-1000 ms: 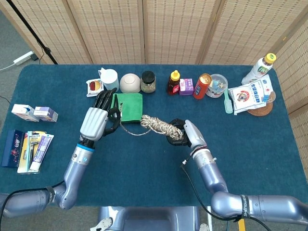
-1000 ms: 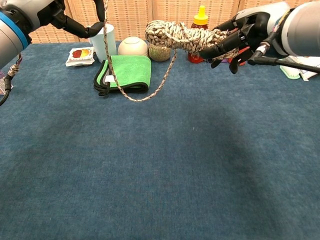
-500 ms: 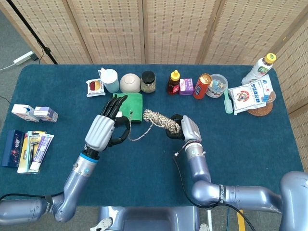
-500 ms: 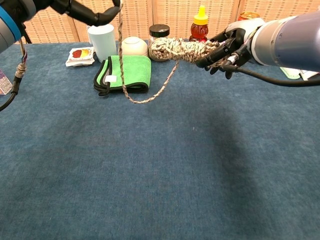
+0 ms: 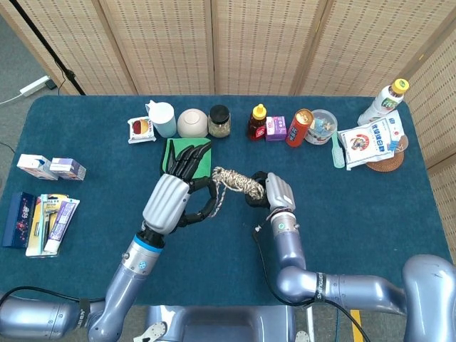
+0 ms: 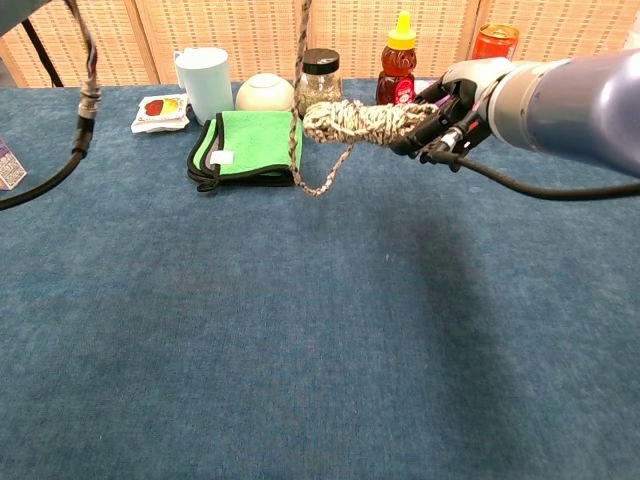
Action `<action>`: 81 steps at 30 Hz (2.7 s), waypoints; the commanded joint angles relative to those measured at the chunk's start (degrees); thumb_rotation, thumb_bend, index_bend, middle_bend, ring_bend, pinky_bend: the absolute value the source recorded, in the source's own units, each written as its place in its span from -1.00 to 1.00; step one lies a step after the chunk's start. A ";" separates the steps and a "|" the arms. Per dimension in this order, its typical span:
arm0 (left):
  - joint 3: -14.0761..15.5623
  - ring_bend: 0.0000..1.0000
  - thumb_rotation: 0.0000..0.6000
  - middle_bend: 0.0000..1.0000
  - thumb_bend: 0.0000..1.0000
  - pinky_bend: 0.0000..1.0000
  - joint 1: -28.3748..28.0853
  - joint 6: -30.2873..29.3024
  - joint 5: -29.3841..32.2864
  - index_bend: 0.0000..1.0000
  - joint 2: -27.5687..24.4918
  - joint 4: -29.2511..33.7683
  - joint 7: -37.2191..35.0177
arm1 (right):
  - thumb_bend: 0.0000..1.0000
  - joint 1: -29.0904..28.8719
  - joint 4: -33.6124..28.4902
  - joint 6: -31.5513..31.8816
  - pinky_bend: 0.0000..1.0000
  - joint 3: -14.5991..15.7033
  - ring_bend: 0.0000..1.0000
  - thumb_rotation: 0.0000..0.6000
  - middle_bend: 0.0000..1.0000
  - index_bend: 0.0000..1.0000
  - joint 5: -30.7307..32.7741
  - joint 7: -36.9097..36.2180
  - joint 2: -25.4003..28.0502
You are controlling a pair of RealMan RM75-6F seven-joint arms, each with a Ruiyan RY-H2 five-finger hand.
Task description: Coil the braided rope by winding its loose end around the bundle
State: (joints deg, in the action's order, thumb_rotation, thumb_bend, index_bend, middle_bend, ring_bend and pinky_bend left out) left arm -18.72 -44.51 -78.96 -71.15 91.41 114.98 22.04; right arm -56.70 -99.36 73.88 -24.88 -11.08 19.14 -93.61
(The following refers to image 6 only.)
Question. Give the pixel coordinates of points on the light blue mug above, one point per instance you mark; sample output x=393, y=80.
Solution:
x=207, y=85

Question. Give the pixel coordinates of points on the black stand pole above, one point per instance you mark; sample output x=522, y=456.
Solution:
x=42, y=55

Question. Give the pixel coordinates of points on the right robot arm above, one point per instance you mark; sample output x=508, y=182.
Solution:
x=575, y=105

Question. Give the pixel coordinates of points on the glass jar with black lid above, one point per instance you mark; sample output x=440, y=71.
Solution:
x=322, y=75

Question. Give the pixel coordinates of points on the bear-shaped honey bottle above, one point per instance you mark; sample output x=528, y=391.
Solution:
x=397, y=70

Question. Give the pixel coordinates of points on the white ceramic bowl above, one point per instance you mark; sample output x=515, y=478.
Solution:
x=265, y=92

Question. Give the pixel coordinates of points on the purple small box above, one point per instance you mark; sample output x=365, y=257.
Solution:
x=426, y=86

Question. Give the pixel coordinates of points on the green microfiber cloth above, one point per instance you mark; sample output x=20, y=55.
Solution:
x=250, y=140

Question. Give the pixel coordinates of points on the white snack packet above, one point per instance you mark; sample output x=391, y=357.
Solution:
x=159, y=112

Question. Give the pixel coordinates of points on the orange drink can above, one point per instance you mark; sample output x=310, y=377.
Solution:
x=495, y=42

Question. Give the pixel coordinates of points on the woven bamboo folding screen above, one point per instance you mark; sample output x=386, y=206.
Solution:
x=250, y=30

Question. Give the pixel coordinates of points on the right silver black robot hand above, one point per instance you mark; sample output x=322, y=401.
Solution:
x=470, y=80

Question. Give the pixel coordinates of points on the small purple carton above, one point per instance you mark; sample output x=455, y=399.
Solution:
x=10, y=167

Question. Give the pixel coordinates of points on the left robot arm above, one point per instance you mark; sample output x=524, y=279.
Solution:
x=15, y=12

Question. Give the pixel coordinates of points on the white plastic bag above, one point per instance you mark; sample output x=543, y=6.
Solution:
x=634, y=42

